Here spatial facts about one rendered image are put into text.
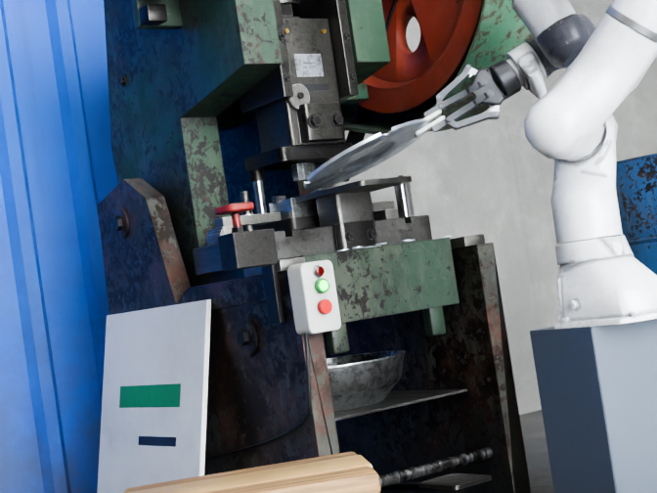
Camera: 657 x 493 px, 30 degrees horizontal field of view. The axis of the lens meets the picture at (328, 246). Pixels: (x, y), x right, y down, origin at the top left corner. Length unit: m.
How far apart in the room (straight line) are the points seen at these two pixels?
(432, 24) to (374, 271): 0.70
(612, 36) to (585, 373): 0.55
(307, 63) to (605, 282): 0.98
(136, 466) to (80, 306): 0.94
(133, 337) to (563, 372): 1.19
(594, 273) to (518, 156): 2.79
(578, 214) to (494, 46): 0.79
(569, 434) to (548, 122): 0.52
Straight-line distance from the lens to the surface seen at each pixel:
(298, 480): 1.63
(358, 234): 2.61
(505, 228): 4.72
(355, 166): 2.61
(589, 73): 2.07
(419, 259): 2.62
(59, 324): 3.67
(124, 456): 2.93
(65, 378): 3.67
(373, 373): 2.63
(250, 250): 2.36
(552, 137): 2.02
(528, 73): 2.51
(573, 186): 2.10
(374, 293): 2.54
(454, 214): 4.56
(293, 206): 2.68
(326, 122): 2.68
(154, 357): 2.81
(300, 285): 2.32
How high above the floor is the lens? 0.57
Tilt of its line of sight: 2 degrees up
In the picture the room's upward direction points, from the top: 8 degrees counter-clockwise
